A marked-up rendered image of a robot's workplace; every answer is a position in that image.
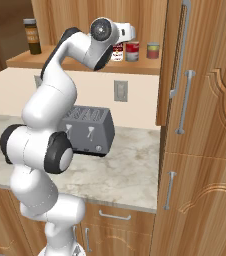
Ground red and white can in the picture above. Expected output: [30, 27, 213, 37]
[124, 40, 140, 63]
[111, 42, 125, 63]

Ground green and red can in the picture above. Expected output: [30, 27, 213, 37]
[146, 42, 161, 60]

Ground wooden cupboard door with arch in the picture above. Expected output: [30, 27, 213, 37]
[149, 152, 226, 256]

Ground tall wooden cupboard door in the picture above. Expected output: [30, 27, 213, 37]
[164, 0, 226, 162]

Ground wooden wall cabinet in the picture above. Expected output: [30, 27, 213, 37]
[0, 0, 169, 76]

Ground short grey door handle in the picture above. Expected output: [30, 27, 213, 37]
[162, 171, 178, 211]

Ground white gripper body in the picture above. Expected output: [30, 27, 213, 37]
[126, 23, 137, 42]

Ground grey drawer handle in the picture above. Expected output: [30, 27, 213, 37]
[98, 209, 133, 222]

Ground wooden base cupboard door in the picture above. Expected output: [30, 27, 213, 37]
[0, 185, 49, 256]
[80, 222, 155, 256]

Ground grey toaster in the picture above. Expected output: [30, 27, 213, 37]
[58, 105, 116, 158]

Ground grey cupboard door handle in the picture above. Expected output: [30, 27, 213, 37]
[175, 69, 197, 136]

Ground wooden drawer front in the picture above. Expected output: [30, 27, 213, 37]
[83, 201, 157, 236]

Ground grey base cupboard handle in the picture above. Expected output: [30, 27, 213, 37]
[72, 225, 80, 248]
[83, 227, 93, 254]

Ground dark jar with orange label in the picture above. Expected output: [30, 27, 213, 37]
[22, 18, 43, 56]

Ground grey wall socket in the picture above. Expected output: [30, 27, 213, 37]
[113, 79, 129, 103]
[33, 74, 43, 89]

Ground long grey door handle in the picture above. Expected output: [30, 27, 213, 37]
[169, 0, 192, 100]

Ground open wooden cabinet door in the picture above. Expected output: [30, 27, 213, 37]
[155, 0, 190, 128]

